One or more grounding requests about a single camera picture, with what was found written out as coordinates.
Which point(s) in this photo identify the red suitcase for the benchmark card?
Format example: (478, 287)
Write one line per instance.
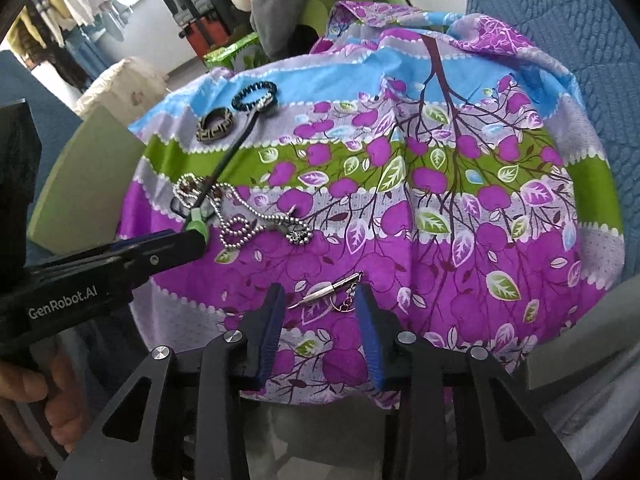
(205, 35)

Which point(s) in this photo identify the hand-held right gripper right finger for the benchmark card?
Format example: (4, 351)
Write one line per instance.
(370, 340)

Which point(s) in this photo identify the lime green seat back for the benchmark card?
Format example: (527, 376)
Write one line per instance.
(320, 15)

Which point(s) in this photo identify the blue quilted cushion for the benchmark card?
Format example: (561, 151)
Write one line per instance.
(45, 95)
(575, 35)

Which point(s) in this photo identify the row of hanging clothes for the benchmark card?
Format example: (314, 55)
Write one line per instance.
(65, 0)

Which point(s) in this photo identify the purple floral cloth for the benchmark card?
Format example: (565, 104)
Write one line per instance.
(450, 210)

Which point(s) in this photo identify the person's left hand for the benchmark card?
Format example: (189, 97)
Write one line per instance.
(60, 400)

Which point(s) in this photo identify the green printed carton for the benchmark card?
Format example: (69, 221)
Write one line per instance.
(232, 52)

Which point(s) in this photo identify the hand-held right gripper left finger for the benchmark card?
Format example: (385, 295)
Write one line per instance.
(267, 330)

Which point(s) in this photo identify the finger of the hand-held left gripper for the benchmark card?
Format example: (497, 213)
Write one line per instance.
(165, 260)
(140, 242)

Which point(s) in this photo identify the cream quilted cover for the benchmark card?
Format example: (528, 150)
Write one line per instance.
(125, 87)

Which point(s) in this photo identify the pale green storage box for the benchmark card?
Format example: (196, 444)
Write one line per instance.
(85, 185)

